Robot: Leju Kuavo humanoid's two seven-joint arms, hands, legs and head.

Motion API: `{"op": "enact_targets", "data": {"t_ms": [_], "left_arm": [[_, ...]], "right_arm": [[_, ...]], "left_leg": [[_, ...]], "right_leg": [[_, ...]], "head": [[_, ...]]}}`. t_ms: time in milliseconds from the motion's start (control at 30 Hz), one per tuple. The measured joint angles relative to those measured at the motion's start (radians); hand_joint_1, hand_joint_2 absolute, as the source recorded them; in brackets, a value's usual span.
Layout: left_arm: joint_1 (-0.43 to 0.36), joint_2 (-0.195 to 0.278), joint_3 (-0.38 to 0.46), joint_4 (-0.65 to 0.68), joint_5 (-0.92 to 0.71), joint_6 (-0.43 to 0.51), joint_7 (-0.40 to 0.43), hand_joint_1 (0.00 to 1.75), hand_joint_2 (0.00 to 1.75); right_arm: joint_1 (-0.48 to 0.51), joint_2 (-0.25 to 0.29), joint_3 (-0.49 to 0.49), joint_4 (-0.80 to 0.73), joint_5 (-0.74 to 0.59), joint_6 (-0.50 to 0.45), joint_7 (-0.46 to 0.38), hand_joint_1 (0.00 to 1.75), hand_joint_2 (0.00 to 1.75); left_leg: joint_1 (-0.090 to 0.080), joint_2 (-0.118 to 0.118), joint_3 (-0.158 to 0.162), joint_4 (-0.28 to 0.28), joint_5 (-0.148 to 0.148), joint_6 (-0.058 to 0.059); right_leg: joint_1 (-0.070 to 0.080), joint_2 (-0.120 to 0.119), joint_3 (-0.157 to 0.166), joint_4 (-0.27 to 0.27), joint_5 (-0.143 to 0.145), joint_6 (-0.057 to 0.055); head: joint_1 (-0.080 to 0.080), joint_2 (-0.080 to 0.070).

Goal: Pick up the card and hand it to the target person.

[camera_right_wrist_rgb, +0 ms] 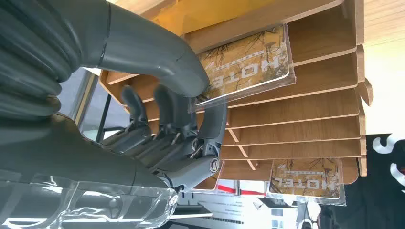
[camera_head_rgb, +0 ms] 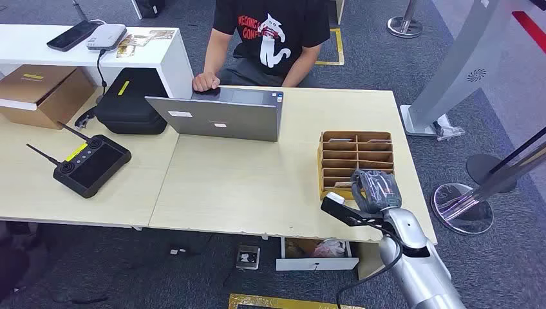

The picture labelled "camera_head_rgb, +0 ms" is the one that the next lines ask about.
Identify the brown cardboard box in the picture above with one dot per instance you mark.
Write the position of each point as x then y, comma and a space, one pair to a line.
40, 94

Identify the silver floor socket box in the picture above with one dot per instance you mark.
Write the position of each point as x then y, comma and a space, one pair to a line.
248, 257

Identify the black smartphone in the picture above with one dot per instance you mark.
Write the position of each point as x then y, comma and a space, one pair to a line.
73, 35

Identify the white shelf unit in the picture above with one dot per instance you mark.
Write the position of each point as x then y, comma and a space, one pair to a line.
162, 55

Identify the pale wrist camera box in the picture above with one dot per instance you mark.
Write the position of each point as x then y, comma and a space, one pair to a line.
335, 198

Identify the silver gate pillar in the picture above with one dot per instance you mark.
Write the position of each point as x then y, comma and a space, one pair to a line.
458, 68

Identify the chrome stanchion post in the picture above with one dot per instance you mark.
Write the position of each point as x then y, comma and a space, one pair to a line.
405, 21

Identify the person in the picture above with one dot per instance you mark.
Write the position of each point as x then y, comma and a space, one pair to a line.
266, 40

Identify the printed photo cards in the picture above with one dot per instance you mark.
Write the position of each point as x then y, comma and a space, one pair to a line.
138, 40

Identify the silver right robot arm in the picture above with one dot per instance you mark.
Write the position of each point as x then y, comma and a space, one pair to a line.
414, 260

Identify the black zippered carrying case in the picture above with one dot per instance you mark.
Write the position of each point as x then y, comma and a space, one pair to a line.
130, 102

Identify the wooden card organizer rack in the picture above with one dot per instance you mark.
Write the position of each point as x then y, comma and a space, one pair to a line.
347, 160

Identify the black clip tool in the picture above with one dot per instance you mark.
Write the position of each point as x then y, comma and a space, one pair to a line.
84, 118

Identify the grey laptop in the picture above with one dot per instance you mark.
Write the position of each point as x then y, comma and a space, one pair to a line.
222, 114

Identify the person's right hand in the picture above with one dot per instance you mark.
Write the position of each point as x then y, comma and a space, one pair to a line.
205, 81

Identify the card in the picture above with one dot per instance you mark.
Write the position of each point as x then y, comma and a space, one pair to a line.
344, 184

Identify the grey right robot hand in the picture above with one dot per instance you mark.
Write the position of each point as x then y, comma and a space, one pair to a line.
377, 190

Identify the black stanchion base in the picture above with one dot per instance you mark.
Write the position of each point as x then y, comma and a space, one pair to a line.
490, 168

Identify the white open drawer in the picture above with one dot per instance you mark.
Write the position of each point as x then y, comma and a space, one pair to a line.
318, 256

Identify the white grey electronic device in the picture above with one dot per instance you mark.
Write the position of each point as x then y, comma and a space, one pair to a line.
106, 37

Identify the black remote controller with antennas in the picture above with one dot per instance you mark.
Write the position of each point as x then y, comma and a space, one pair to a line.
87, 164

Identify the chrome stanchion base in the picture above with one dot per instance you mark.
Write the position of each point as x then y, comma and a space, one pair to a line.
462, 209

